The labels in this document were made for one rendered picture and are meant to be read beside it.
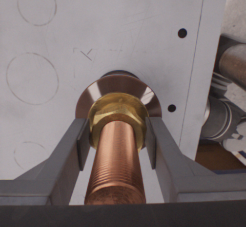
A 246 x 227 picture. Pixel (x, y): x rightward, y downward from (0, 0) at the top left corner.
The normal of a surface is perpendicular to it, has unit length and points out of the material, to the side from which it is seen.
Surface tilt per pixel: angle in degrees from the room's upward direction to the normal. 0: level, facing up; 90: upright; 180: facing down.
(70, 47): 0
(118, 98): 0
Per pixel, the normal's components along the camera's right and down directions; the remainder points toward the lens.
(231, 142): 0.04, 0.54
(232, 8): 0.01, 0.29
